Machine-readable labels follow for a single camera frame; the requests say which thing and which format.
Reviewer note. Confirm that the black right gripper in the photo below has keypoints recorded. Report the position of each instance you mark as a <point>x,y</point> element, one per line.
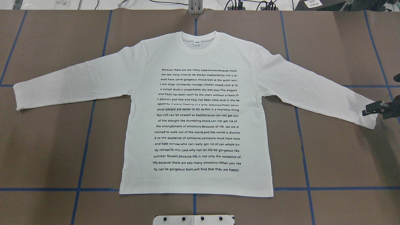
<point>388,110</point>

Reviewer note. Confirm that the white long-sleeve text shirt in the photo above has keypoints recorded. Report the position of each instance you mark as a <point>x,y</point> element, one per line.
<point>196,122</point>

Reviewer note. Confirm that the black box with label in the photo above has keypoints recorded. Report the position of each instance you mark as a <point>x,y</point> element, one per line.
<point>319,5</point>

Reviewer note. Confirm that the grey aluminium frame post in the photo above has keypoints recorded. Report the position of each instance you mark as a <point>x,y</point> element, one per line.
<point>195,7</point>

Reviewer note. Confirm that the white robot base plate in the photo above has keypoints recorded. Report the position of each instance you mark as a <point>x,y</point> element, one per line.
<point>194,220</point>

